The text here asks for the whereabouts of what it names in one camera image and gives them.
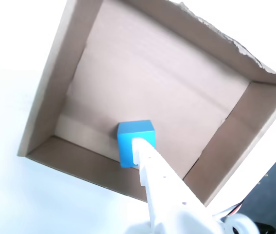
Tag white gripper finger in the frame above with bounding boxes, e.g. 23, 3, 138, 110
131, 137, 226, 234

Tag blue cube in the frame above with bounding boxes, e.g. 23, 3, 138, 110
117, 119, 157, 169

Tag brown cardboard box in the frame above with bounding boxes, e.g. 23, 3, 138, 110
17, 0, 276, 208

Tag red black gripper servo wire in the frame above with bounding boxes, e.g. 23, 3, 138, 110
213, 198, 247, 220

